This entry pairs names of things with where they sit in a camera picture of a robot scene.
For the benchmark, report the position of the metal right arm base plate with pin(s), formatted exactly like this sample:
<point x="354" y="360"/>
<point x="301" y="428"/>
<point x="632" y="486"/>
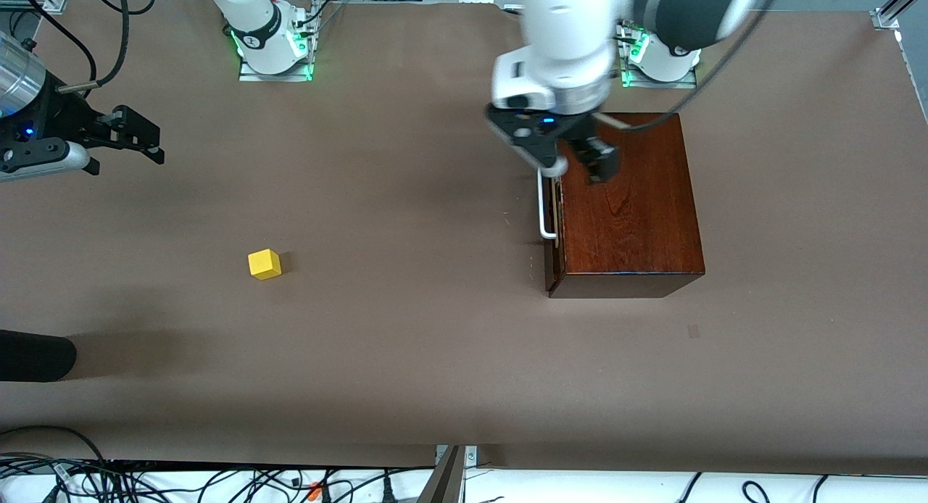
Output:
<point x="272" y="77"/>

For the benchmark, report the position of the black power plug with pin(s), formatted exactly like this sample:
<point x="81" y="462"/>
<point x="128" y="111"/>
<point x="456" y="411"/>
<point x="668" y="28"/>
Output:
<point x="388" y="488"/>

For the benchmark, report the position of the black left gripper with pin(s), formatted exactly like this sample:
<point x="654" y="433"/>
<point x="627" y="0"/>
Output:
<point x="582" y="132"/>

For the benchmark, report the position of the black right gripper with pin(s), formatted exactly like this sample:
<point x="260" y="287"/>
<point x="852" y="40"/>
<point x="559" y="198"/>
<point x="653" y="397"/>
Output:
<point x="64" y="119"/>

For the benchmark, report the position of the black ribbed cylinder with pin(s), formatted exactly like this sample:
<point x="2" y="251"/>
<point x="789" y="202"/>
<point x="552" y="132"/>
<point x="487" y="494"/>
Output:
<point x="36" y="354"/>

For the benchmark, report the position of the yellow block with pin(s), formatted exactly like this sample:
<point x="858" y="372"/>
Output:
<point x="264" y="264"/>

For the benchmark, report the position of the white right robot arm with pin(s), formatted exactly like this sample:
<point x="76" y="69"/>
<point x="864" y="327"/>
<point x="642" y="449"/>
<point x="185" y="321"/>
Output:
<point x="254" y="17"/>

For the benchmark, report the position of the aluminium profile post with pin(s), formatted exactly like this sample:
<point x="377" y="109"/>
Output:
<point x="444" y="481"/>

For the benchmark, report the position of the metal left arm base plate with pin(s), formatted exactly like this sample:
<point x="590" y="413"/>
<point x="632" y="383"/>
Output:
<point x="656" y="85"/>

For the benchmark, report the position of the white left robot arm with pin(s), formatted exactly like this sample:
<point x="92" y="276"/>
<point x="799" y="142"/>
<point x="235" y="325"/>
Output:
<point x="565" y="39"/>

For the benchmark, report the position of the dark brown wooden cabinet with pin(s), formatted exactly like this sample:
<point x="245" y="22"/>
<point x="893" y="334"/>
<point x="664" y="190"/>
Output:
<point x="638" y="220"/>

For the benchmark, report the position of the metal corner bracket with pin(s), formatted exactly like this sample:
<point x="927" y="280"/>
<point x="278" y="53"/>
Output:
<point x="472" y="456"/>

